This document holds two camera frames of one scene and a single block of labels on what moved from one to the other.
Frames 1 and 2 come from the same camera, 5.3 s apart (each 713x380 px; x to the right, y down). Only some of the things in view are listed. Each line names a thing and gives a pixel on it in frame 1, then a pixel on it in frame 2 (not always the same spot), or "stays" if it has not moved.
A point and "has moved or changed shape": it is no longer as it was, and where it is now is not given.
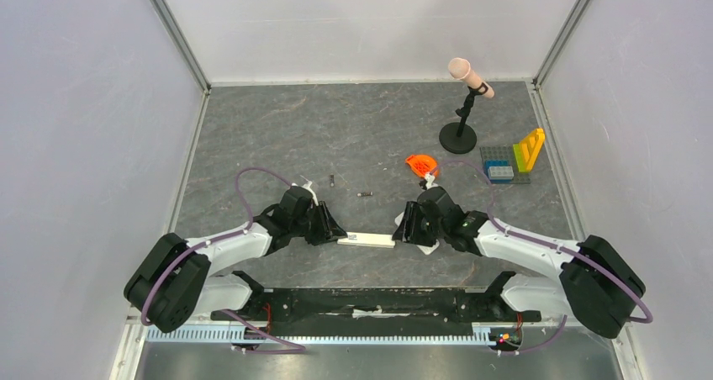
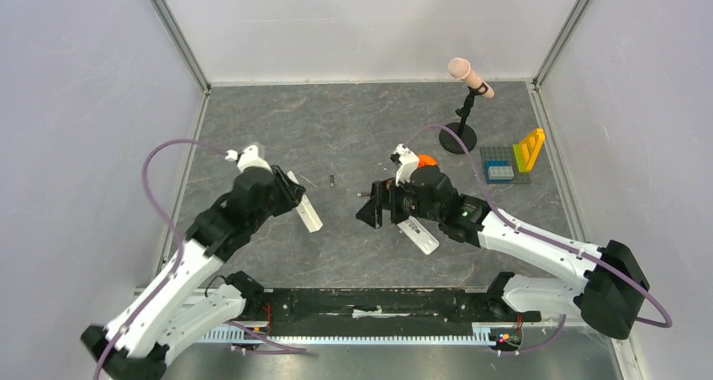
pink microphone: [459, 68] stays
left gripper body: [316, 231] to [284, 197]
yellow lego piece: [530, 145] stays
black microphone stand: [461, 137] stays
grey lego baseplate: [506, 153] stays
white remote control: [372, 240] has moved or changed shape
